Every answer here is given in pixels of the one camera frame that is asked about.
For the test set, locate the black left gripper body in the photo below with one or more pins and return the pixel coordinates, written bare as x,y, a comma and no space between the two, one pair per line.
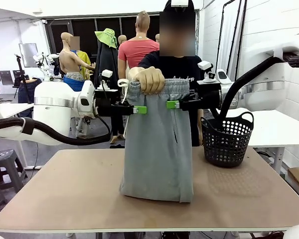
107,108

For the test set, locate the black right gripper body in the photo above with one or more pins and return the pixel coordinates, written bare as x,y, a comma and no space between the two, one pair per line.
209,98

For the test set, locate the grey training pants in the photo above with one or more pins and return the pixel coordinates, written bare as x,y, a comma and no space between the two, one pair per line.
157,149

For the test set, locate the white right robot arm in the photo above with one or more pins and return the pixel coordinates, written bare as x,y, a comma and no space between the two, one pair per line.
264,94

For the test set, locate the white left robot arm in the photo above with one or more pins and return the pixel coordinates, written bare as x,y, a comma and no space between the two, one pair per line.
57,104

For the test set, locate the person's right hand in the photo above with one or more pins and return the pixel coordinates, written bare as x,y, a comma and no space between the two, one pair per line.
150,79

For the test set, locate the person in dark t-shirt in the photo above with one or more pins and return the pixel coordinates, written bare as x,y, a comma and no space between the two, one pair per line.
174,67

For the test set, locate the mannequin in black coat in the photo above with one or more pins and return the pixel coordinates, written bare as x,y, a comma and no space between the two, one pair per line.
105,64

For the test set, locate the yellow garment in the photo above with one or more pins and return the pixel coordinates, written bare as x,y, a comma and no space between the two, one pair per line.
84,61

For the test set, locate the black perforated plastic basket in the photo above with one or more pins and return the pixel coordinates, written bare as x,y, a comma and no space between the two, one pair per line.
226,149

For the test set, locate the bare torso mannequin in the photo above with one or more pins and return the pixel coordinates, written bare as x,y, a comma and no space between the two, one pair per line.
67,59

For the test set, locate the mannequin in red shirt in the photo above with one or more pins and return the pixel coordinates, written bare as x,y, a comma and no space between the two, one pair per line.
137,47

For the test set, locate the green sun hat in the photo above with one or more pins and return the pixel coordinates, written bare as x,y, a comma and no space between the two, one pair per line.
107,36

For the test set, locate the small white background robot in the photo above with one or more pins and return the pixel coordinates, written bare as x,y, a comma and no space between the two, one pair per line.
43,62

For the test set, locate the dark blue jeans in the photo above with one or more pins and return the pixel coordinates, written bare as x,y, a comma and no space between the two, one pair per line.
27,90

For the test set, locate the black tripod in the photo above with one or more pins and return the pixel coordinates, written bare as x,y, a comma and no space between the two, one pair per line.
21,74

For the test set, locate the grey plastic stool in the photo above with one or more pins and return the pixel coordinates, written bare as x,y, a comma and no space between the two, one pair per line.
5,164

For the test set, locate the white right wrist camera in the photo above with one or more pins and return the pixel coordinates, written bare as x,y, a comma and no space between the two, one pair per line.
204,65

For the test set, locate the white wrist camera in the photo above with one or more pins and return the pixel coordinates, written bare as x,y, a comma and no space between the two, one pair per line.
107,73
204,65

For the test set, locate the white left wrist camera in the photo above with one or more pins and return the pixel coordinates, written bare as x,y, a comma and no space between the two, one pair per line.
107,73

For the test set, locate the grey wall board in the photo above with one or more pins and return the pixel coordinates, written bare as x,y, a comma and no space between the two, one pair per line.
28,54

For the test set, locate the white head-mounted camera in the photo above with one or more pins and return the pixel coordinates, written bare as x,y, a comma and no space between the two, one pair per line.
179,2

